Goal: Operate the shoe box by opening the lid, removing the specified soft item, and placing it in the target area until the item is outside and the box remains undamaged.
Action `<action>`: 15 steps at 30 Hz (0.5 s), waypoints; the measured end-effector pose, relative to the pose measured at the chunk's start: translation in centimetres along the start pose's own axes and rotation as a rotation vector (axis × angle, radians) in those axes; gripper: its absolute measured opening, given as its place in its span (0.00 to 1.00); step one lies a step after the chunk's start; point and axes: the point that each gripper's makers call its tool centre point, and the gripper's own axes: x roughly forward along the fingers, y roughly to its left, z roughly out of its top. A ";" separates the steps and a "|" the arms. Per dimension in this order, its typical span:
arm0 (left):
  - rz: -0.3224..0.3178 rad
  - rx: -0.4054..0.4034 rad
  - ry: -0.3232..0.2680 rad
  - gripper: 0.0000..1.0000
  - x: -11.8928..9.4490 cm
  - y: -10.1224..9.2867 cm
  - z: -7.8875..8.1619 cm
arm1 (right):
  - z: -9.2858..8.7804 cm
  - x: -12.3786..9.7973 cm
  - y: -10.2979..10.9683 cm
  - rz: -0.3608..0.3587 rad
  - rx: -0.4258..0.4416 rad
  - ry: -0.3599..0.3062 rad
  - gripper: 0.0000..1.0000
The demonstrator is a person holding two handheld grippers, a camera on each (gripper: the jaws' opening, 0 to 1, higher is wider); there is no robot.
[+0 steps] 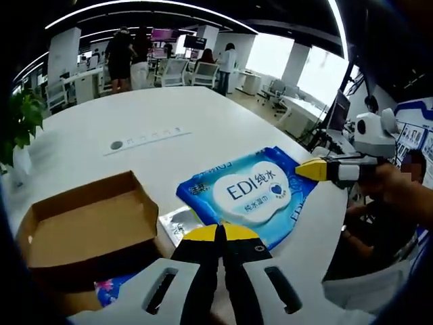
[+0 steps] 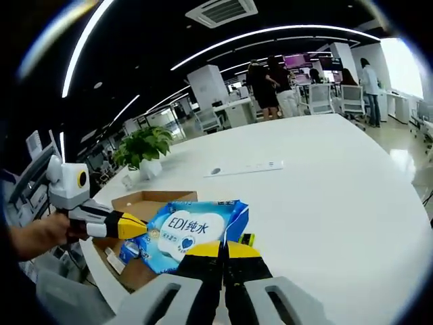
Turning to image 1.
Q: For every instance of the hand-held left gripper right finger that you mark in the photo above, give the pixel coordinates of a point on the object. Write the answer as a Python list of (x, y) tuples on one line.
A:
[(247, 267)]

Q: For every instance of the green potted plant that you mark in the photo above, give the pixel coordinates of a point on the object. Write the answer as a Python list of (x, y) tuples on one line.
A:
[(20, 125)]

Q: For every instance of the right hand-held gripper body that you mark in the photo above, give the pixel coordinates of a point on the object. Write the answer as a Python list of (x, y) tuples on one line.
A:
[(375, 135)]

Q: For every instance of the blue white wet wipes pack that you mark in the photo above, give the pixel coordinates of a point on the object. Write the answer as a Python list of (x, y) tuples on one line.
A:
[(250, 193)]

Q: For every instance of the brown cardboard shoe box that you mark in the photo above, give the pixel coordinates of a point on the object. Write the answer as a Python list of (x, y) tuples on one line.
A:
[(88, 216)]

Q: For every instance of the blue flowered soft wipes pack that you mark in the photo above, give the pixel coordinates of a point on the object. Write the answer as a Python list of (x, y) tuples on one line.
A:
[(110, 291)]

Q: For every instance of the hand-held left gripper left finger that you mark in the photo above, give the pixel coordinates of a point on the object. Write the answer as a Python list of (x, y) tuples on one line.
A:
[(196, 271)]

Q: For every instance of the blue white wall poster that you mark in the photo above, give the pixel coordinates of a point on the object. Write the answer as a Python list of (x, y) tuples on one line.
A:
[(416, 132)]

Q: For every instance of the silver green soft pouch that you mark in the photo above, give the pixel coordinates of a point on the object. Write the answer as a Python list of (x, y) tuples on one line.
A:
[(179, 225)]

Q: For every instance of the white table socket strip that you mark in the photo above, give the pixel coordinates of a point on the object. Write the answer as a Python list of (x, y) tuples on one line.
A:
[(149, 140)]

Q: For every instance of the dark computer monitor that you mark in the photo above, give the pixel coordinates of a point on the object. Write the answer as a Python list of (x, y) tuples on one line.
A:
[(338, 111)]

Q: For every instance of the person's right hand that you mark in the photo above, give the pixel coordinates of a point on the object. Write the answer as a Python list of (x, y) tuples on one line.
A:
[(384, 183)]

